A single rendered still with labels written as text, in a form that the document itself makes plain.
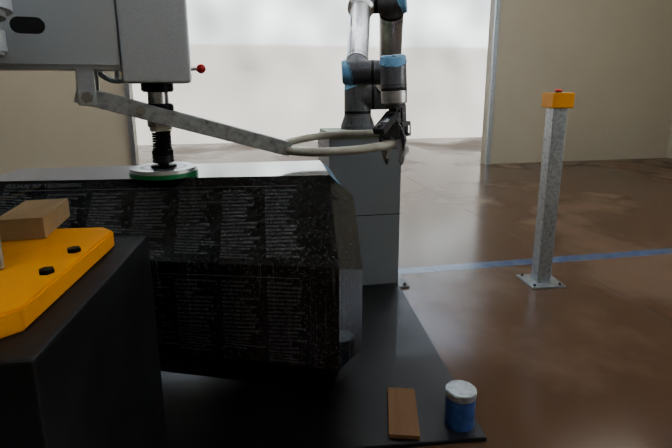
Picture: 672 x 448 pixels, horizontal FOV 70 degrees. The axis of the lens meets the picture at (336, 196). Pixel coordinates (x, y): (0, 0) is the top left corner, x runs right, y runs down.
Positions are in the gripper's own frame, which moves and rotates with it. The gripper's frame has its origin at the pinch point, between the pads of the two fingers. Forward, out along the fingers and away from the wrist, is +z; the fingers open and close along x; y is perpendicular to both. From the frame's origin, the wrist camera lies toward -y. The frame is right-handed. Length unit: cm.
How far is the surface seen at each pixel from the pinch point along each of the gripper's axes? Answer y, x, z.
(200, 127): -48, 44, -16
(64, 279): -112, 5, 6
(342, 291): -39, -5, 34
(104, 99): -71, 58, -27
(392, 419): -26, -13, 83
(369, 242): 66, 57, 57
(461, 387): -12, -31, 72
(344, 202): -21.9, 6.0, 10.8
